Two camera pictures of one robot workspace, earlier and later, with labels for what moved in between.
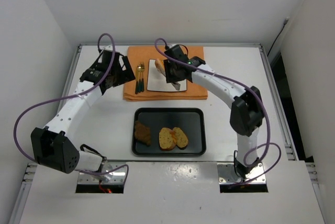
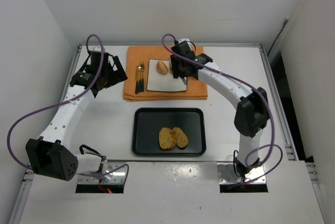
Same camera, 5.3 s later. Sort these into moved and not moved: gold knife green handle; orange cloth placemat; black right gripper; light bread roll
Moved: black right gripper
Not moved: gold knife green handle; orange cloth placemat; light bread roll
